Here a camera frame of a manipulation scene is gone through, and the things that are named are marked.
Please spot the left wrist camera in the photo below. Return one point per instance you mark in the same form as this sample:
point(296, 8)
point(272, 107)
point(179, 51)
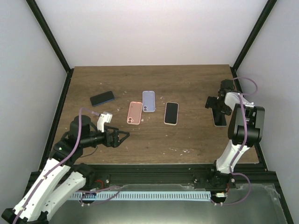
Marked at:
point(105, 117)

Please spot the light blue slotted cable duct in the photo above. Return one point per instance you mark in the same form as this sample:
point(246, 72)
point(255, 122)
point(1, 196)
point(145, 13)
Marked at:
point(144, 196)

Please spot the black right frame post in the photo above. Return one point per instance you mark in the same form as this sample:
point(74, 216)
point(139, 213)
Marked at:
point(267, 9)

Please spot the grey metal front plate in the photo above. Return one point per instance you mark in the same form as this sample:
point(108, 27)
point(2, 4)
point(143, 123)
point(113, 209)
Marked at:
point(245, 204)

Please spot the teal black phone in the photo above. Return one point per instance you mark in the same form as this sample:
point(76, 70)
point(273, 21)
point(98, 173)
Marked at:
point(171, 113)

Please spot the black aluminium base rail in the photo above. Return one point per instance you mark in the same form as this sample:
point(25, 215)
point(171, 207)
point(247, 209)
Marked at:
point(183, 174)

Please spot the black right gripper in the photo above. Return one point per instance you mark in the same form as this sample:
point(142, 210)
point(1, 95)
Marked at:
point(212, 104)

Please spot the pink phone case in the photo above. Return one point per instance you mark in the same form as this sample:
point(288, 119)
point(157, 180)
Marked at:
point(134, 113)

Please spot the blue black phone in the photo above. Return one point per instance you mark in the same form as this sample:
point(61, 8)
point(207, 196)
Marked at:
point(101, 98)

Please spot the black frame post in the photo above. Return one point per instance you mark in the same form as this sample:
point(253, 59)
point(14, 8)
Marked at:
point(267, 9)
point(48, 33)

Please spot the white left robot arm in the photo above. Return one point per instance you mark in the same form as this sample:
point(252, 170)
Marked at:
point(60, 177)

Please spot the white black phone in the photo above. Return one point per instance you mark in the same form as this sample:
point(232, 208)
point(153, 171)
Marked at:
point(219, 118)

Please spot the lavender phone case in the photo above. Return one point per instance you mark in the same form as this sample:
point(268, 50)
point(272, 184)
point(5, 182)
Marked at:
point(148, 101)

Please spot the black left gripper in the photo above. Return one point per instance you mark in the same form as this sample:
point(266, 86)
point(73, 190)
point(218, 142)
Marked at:
point(115, 143)

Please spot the black left frame post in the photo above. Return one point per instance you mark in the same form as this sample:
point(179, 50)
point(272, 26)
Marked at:
point(48, 33)

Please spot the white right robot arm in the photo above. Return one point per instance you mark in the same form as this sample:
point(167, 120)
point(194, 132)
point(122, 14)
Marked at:
point(244, 130)

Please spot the white phone case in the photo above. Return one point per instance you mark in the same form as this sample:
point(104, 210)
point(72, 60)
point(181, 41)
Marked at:
point(171, 113)

